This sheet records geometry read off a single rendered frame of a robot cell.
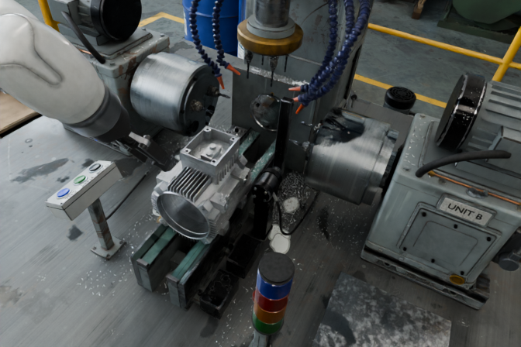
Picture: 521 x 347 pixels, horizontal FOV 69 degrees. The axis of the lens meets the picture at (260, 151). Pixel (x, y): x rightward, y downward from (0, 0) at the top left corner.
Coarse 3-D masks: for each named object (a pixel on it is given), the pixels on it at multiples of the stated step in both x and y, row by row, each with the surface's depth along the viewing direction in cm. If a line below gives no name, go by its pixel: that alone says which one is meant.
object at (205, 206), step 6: (240, 156) 100; (240, 162) 99; (246, 162) 100; (156, 186) 92; (162, 186) 91; (162, 192) 91; (204, 204) 87; (210, 204) 88; (204, 210) 88; (210, 210) 88; (162, 222) 100; (204, 240) 96; (210, 240) 96
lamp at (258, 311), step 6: (258, 306) 67; (258, 312) 68; (264, 312) 67; (270, 312) 66; (276, 312) 66; (282, 312) 68; (258, 318) 70; (264, 318) 68; (270, 318) 68; (276, 318) 68
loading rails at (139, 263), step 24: (240, 144) 131; (264, 168) 121; (240, 216) 111; (144, 240) 97; (168, 240) 99; (192, 240) 113; (216, 240) 99; (144, 264) 92; (168, 264) 104; (192, 264) 94; (216, 264) 106; (192, 288) 95
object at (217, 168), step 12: (204, 132) 99; (216, 132) 99; (192, 144) 96; (204, 144) 99; (216, 144) 99; (228, 144) 100; (192, 156) 91; (204, 156) 94; (216, 156) 96; (228, 156) 94; (192, 168) 94; (204, 168) 91; (216, 168) 90; (228, 168) 97; (216, 180) 93
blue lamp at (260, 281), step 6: (258, 276) 63; (258, 282) 63; (264, 282) 61; (288, 282) 61; (258, 288) 64; (264, 288) 62; (270, 288) 61; (276, 288) 61; (282, 288) 61; (288, 288) 63; (264, 294) 63; (270, 294) 62; (276, 294) 62; (282, 294) 63
